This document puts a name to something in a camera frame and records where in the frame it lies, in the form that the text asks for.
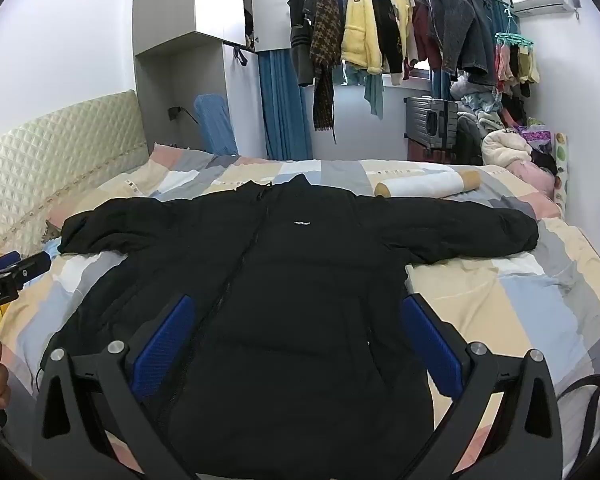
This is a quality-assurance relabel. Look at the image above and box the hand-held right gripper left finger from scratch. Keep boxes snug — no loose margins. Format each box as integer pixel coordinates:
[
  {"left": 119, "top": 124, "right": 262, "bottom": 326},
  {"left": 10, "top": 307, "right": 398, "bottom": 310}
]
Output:
[{"left": 32, "top": 294, "right": 197, "bottom": 480}]

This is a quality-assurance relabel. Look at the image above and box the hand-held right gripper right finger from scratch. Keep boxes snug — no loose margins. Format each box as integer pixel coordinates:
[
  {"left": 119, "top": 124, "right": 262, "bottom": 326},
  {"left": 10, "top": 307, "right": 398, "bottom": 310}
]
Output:
[{"left": 400, "top": 293, "right": 564, "bottom": 480}]

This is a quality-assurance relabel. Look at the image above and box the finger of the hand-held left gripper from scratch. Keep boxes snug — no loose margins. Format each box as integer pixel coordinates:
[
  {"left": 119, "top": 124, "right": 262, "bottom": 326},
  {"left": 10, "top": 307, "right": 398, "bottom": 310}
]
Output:
[{"left": 9, "top": 251, "right": 54, "bottom": 287}]

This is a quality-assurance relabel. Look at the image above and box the black jacket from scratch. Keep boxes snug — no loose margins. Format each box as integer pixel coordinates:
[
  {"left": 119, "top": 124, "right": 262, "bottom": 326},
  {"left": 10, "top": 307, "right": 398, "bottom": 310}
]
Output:
[{"left": 37, "top": 174, "right": 540, "bottom": 480}]

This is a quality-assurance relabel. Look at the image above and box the pile of clothes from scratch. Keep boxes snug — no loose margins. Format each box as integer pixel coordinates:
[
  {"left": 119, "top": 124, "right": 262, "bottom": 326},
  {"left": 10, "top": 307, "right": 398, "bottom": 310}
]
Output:
[{"left": 449, "top": 74, "right": 532, "bottom": 166}]

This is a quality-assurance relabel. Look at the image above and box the row of hanging clothes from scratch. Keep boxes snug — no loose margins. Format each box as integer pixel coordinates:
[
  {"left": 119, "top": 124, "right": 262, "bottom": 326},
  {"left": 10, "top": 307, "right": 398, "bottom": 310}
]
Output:
[{"left": 286, "top": 0, "right": 518, "bottom": 133}]

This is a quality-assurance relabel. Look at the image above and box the patchwork quilt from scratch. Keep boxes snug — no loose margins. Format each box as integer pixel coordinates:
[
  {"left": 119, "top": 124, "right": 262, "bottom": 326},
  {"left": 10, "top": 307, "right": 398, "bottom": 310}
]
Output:
[{"left": 0, "top": 144, "right": 600, "bottom": 480}]

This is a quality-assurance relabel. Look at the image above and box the cream quilted headboard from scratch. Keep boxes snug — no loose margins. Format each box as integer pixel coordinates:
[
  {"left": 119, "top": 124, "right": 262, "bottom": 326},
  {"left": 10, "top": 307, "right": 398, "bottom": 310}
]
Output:
[{"left": 0, "top": 90, "right": 149, "bottom": 262}]

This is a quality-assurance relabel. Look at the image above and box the white and tan bolster pillow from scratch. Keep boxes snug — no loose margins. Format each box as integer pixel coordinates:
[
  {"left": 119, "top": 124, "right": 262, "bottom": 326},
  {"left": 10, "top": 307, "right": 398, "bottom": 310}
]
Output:
[{"left": 374, "top": 170, "right": 481, "bottom": 199}]

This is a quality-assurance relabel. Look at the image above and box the pink pillow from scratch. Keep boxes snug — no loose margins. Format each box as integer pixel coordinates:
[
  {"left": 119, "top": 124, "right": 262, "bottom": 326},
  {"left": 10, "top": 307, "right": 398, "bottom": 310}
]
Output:
[{"left": 517, "top": 157, "right": 564, "bottom": 219}]

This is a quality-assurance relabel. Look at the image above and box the dark red suitcase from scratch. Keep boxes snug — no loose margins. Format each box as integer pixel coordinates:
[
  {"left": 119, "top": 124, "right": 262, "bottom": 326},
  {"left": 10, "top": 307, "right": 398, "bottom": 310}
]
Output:
[{"left": 407, "top": 136, "right": 456, "bottom": 164}]

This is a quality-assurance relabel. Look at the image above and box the cream plush blanket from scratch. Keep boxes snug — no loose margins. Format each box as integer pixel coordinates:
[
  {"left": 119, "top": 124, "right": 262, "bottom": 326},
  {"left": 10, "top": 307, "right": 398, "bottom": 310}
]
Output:
[{"left": 481, "top": 129, "right": 534, "bottom": 167}]

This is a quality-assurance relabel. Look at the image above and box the dotted white board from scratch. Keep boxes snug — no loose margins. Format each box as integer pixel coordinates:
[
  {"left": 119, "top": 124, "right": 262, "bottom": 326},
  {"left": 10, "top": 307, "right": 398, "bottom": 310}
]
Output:
[{"left": 552, "top": 132, "right": 569, "bottom": 207}]

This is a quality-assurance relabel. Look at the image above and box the silver suitcase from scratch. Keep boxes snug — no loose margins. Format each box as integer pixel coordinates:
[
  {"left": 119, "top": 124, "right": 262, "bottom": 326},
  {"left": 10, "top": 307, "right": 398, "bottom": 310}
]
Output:
[{"left": 404, "top": 96, "right": 465, "bottom": 150}]

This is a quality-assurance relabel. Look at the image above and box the purple patterned bag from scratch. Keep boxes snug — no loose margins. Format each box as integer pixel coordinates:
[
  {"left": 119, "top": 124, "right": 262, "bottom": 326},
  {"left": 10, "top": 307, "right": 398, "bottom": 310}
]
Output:
[{"left": 522, "top": 127, "right": 552, "bottom": 155}]

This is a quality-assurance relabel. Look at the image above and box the blue curtain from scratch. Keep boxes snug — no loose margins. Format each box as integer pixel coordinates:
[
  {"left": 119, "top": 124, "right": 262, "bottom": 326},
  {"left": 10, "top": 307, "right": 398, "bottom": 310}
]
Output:
[{"left": 256, "top": 50, "right": 314, "bottom": 161}]

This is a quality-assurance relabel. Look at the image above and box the green clip drying hanger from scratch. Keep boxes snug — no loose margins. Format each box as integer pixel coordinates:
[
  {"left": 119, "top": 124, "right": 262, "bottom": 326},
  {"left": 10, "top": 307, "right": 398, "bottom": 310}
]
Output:
[{"left": 494, "top": 31, "right": 542, "bottom": 87}]

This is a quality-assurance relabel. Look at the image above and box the white air conditioner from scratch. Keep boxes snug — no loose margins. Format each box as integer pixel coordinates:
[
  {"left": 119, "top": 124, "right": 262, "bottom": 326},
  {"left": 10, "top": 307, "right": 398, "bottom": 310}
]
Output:
[{"left": 508, "top": 0, "right": 571, "bottom": 14}]

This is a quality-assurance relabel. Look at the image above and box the black strap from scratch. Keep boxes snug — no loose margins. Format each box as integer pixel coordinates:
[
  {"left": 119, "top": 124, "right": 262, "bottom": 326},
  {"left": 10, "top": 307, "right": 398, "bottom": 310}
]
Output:
[{"left": 555, "top": 373, "right": 600, "bottom": 480}]

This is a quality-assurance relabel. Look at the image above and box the black wall plug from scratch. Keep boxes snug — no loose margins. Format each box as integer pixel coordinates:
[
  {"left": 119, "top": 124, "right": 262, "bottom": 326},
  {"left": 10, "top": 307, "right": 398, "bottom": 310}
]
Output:
[{"left": 167, "top": 106, "right": 199, "bottom": 124}]

